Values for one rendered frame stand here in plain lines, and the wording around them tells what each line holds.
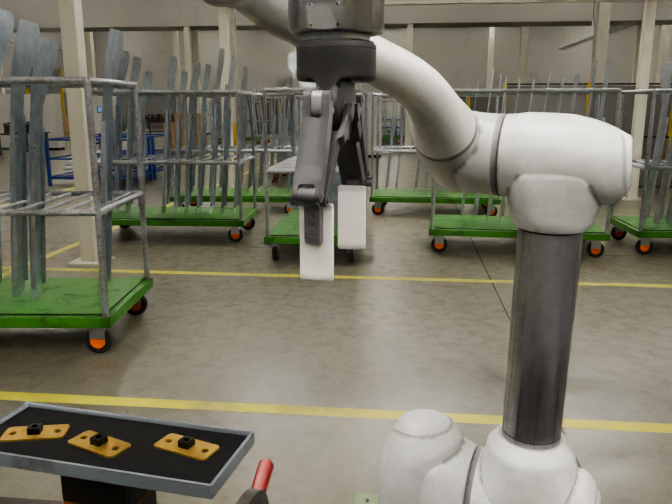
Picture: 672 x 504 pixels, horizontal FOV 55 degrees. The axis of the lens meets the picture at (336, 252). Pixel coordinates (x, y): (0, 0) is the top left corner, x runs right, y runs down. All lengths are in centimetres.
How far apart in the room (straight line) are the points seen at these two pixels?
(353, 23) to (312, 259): 21
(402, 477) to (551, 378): 33
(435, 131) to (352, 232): 29
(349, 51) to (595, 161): 51
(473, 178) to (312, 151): 53
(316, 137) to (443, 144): 45
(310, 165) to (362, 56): 12
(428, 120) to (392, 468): 65
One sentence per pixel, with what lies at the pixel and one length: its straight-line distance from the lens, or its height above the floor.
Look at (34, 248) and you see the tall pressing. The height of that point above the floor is 66.
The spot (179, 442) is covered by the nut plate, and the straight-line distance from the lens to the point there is 92.
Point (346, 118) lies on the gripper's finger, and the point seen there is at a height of 159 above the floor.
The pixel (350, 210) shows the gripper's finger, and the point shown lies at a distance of 71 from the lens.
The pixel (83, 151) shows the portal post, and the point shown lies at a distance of 706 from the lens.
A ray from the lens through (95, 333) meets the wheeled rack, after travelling 458.
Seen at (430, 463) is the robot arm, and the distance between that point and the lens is 124.
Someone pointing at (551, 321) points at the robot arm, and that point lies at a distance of 110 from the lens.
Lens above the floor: 161
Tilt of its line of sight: 13 degrees down
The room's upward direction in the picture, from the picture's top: straight up
